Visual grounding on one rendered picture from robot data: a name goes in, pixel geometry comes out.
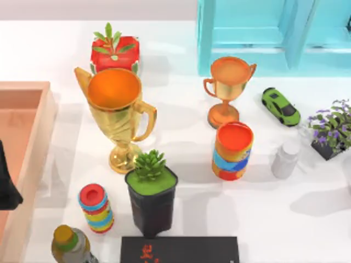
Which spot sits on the light blue rack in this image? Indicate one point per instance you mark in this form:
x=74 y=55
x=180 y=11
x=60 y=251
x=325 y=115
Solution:
x=246 y=38

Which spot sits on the white bottle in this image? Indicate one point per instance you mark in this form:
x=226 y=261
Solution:
x=285 y=161

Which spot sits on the yellow capped bottle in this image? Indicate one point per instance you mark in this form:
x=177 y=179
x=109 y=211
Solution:
x=70 y=246

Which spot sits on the green toy car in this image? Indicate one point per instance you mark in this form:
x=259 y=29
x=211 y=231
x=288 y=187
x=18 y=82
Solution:
x=281 y=107

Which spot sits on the purple flower black pot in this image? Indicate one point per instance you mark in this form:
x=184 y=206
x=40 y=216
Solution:
x=330 y=128

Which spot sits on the red plant pot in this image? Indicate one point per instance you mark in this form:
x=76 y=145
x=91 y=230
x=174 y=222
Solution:
x=115 y=56

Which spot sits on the orange and blue can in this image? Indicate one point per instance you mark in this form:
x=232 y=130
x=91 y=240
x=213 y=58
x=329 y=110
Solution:
x=231 y=150

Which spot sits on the black book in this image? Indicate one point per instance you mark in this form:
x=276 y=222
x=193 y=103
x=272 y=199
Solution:
x=179 y=250

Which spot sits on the stack of coloured rings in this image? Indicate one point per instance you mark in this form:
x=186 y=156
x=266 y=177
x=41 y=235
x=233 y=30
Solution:
x=96 y=209

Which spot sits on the small gold trophy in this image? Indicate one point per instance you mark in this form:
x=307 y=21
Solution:
x=229 y=85

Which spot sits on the large gold trophy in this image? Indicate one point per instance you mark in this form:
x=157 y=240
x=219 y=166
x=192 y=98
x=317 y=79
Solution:
x=118 y=109

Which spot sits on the salmon-coloured box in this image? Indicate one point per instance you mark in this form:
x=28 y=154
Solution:
x=24 y=137

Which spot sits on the black pot green succulent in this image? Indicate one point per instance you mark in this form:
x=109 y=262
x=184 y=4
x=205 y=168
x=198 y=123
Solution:
x=152 y=197

